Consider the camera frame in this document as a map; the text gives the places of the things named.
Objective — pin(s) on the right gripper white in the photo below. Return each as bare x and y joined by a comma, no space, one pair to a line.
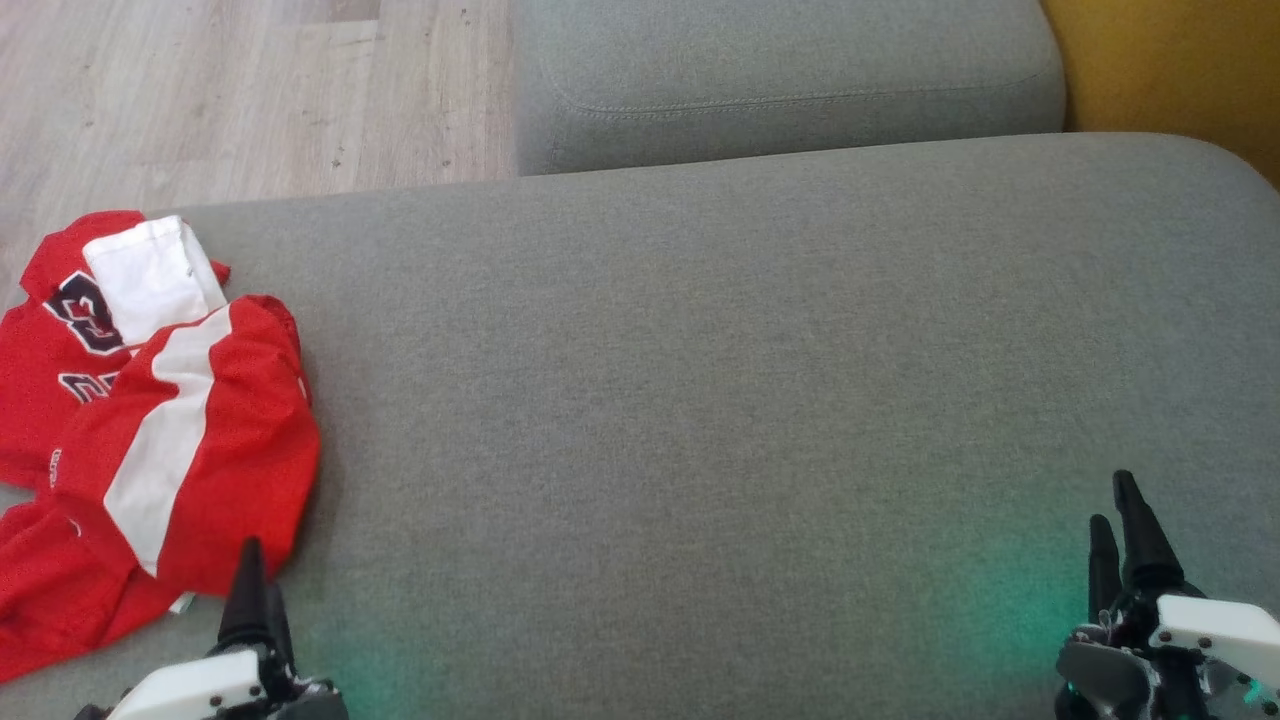
1215,630

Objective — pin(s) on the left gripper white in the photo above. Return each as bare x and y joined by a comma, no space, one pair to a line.
200,690

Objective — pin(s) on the red Bulls basketball shorts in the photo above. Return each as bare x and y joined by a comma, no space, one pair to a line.
250,440

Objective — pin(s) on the mustard yellow upholstered furniture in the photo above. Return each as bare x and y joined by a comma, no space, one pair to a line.
1180,60

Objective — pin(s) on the grey stitched sofa cushion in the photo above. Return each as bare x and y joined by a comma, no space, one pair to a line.
780,70

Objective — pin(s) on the red white basketball jersey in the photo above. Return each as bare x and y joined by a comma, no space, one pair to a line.
50,350

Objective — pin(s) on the grey fabric sofa seat cushion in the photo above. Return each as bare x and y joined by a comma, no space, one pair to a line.
700,400

